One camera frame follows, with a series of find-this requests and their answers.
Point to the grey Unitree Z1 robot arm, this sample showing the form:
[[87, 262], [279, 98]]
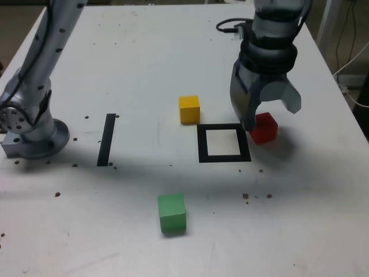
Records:
[[37, 130]]

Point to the red cube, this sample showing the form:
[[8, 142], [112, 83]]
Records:
[[266, 130]]

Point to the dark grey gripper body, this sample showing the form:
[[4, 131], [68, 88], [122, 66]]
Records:
[[271, 76]]

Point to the yellow cube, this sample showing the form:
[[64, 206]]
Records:
[[189, 112]]

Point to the white metal frame leg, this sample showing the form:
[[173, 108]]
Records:
[[327, 20]]

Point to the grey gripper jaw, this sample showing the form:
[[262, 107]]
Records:
[[243, 101], [279, 91]]

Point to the black tape square outline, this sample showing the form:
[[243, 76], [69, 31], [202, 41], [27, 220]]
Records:
[[225, 158]]

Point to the green cube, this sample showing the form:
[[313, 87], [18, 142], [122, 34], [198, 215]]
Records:
[[172, 213]]

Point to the black tape strip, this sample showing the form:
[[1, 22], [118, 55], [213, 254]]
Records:
[[105, 144]]

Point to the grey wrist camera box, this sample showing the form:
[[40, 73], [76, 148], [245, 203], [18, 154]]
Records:
[[238, 32]]

